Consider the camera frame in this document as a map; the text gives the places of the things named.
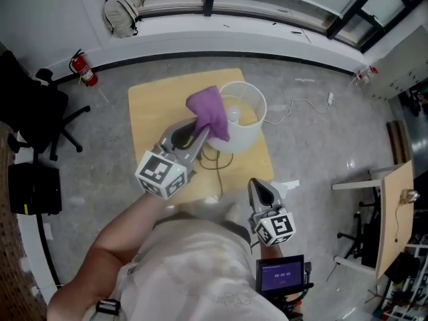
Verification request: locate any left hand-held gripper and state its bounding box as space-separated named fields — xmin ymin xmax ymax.
xmin=135 ymin=118 xmax=211 ymax=200

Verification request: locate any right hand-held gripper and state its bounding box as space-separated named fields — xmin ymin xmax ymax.
xmin=247 ymin=178 xmax=297 ymax=247

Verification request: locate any purple cleaning cloth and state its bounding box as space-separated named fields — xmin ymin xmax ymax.
xmin=185 ymin=85 xmax=231 ymax=142

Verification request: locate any white table lamp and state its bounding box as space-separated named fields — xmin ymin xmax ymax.
xmin=206 ymin=81 xmax=268 ymax=154

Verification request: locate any person's right forearm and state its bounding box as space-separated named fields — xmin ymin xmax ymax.
xmin=259 ymin=244 xmax=285 ymax=263

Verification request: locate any person's left forearm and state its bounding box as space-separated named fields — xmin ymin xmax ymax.
xmin=46 ymin=191 xmax=168 ymax=321

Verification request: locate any wooden desk with white legs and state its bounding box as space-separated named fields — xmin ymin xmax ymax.
xmin=330 ymin=160 xmax=415 ymax=280

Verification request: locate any white paper sheet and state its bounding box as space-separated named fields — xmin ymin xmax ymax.
xmin=272 ymin=179 xmax=300 ymax=200

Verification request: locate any person's beige shoe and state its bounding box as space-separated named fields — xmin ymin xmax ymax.
xmin=225 ymin=202 xmax=243 ymax=222

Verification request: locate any small wooden table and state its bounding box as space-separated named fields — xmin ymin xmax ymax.
xmin=128 ymin=68 xmax=275 ymax=207

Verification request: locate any black chest-mounted monitor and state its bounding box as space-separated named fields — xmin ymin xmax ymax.
xmin=255 ymin=254 xmax=314 ymax=297

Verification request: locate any person's white shirt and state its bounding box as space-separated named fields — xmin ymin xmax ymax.
xmin=116 ymin=217 xmax=285 ymax=321

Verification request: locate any black swivel chair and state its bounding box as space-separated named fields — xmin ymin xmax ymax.
xmin=336 ymin=189 xmax=382 ymax=269

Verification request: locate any red fire extinguisher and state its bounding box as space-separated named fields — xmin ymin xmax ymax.
xmin=69 ymin=48 xmax=99 ymax=88

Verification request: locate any beige backpack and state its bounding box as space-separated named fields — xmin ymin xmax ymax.
xmin=102 ymin=0 xmax=143 ymax=39

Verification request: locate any small shiny metal object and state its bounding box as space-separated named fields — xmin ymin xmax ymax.
xmin=399 ymin=188 xmax=421 ymax=204

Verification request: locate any dark wooden plank stack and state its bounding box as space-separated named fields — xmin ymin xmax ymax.
xmin=386 ymin=120 xmax=415 ymax=165

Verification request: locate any black office chair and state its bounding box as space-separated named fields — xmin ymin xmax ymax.
xmin=0 ymin=50 xmax=91 ymax=162

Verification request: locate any black equipment case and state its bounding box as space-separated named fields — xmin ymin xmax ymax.
xmin=8 ymin=162 xmax=63 ymax=216

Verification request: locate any clear red-capped plastic bottle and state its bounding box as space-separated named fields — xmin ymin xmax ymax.
xmin=354 ymin=65 xmax=379 ymax=86

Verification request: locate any white shelving rack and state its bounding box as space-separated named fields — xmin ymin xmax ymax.
xmin=377 ymin=242 xmax=428 ymax=321

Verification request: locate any white locker cabinet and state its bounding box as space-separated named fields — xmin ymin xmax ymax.
xmin=362 ymin=25 xmax=428 ymax=102

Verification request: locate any thin dark wire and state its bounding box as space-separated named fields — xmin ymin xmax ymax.
xmin=197 ymin=147 xmax=234 ymax=200

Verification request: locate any white power strip with cable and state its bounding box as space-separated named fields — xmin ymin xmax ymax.
xmin=263 ymin=91 xmax=335 ymax=126

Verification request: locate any grey harness strap black buckle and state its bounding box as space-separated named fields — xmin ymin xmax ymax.
xmin=88 ymin=298 xmax=121 ymax=321

